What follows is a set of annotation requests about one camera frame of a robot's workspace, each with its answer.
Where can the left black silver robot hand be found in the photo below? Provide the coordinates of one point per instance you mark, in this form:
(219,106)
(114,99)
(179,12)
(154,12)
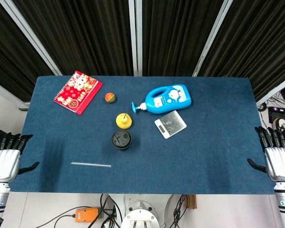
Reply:
(5,161)

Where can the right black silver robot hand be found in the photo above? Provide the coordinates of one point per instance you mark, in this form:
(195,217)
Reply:
(279,161)

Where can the clear plastic straw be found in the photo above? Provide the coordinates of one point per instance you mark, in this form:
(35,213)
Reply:
(90,164)

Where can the black cup with lid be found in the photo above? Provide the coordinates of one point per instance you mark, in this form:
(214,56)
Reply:
(121,140)

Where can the white black shoe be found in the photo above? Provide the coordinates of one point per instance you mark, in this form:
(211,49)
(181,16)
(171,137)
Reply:
(279,123)

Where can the black power strip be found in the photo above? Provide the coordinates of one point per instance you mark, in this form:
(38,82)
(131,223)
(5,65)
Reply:
(279,110)

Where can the blue table cloth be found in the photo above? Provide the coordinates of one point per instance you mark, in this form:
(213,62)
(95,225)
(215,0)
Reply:
(204,161)

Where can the wooden block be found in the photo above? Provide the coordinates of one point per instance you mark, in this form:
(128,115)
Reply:
(191,202)

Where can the orange box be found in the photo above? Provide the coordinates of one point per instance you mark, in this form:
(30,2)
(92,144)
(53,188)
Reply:
(86,215)

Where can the red spiral notebook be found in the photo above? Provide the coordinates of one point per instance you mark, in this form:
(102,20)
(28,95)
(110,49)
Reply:
(77,93)

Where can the dark pleated curtain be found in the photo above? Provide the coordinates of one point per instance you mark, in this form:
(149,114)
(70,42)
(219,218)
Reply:
(85,35)
(175,35)
(7,52)
(259,40)

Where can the silver kitchen scale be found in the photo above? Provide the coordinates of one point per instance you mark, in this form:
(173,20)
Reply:
(172,122)

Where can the orange green ball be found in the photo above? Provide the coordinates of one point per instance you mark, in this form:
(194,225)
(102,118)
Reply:
(110,97)

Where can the yellow toy pear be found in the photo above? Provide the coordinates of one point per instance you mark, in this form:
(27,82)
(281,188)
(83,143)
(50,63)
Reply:
(123,121)

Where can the blue pump bottle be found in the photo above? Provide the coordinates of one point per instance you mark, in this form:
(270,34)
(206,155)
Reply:
(167,99)

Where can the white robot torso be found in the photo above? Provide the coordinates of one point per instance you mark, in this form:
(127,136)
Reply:
(140,216)

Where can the white frame post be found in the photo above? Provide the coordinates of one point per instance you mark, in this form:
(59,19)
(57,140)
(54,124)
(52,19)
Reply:
(31,39)
(135,38)
(275,89)
(211,40)

